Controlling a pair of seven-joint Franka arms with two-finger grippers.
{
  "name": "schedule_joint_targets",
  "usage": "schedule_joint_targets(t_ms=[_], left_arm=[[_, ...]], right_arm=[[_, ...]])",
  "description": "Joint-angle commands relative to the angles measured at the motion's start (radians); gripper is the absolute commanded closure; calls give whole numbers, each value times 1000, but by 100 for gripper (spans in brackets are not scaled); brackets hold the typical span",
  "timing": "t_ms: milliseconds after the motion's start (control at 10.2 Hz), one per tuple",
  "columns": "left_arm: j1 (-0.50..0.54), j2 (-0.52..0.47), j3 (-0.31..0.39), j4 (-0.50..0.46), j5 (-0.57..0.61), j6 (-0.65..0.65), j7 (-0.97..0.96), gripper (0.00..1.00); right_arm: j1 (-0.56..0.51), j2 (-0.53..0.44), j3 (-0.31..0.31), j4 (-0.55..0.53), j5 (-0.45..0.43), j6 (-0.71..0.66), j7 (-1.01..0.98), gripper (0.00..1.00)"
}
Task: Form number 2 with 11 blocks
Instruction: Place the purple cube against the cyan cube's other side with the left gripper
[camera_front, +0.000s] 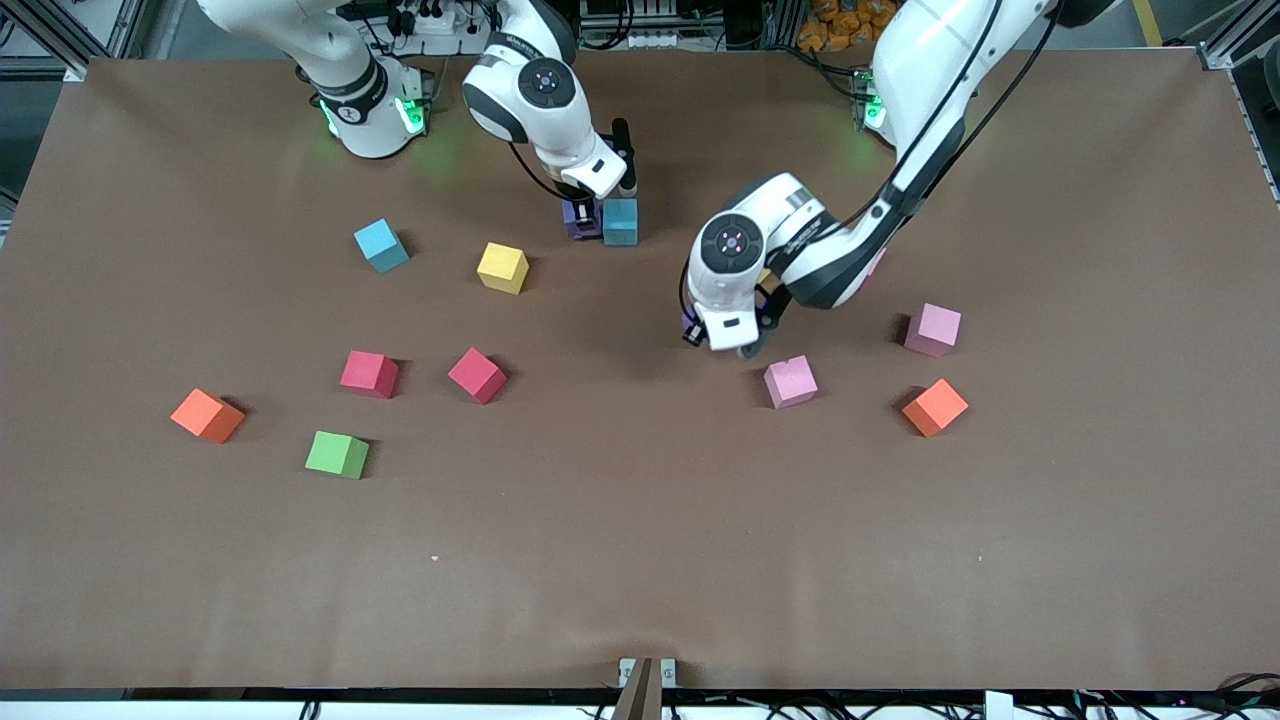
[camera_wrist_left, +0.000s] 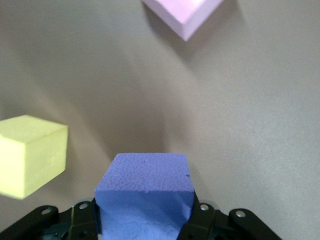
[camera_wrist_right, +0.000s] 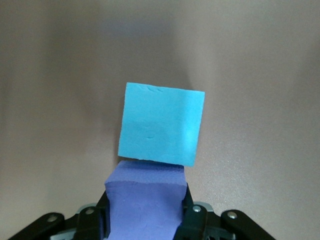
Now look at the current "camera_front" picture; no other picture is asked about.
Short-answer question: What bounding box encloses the blue foam cube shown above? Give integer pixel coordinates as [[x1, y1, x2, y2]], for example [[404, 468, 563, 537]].
[[601, 198, 640, 247], [353, 218, 411, 275]]

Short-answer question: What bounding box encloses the notched pink foam cube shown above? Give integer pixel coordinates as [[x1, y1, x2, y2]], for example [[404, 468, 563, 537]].
[[763, 354, 819, 411]]

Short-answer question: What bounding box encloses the red foam cube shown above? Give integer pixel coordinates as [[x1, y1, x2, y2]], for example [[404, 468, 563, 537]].
[[339, 349, 401, 401], [447, 346, 509, 406]]

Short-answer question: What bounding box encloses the white electrical box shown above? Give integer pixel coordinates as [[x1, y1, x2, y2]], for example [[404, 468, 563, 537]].
[[578, 0, 706, 51]]

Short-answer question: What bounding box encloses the light pink foam cube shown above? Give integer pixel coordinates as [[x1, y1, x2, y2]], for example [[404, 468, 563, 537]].
[[904, 302, 963, 358]]

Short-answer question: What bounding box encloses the orange foam cube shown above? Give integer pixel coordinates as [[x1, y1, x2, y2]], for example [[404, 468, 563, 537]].
[[169, 387, 247, 446], [901, 377, 970, 439]]

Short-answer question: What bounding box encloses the white power strip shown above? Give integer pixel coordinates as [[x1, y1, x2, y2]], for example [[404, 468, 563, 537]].
[[385, 0, 471, 56]]

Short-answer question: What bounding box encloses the table cover sheet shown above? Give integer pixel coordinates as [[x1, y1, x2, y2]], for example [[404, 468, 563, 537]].
[[0, 48, 1280, 693]]

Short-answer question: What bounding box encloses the bag of orange items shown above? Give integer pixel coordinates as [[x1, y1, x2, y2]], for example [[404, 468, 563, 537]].
[[798, 0, 886, 51]]

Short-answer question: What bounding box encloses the green foam cube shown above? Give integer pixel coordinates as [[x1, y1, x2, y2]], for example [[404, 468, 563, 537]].
[[304, 430, 371, 481]]

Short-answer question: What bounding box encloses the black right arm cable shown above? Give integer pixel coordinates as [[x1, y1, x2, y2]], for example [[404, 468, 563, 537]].
[[505, 135, 569, 203]]

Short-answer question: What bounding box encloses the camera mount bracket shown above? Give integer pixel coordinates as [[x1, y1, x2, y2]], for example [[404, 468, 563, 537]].
[[612, 656, 678, 720]]

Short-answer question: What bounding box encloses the aluminium frame profile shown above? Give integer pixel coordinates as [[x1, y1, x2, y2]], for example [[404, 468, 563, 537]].
[[0, 0, 141, 83], [1195, 18, 1280, 206]]

